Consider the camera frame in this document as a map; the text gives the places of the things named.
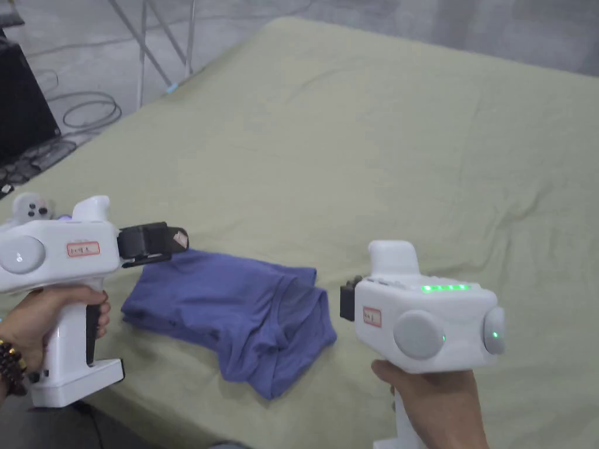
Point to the white hand controller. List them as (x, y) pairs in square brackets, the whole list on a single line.
[(32, 208)]

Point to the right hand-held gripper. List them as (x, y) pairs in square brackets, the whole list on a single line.
[(421, 322)]

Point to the person's right hand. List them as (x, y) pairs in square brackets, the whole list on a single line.
[(435, 407)]

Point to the black box case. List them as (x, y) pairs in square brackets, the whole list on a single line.
[(21, 103)]

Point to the person's left hand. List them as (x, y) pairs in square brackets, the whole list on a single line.
[(32, 318)]

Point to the bed with pale green sheet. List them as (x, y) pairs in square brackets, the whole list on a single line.
[(351, 154)]

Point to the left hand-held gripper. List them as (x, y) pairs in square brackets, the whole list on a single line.
[(65, 262)]

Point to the blue shirt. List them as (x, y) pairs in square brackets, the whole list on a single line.
[(224, 313)]

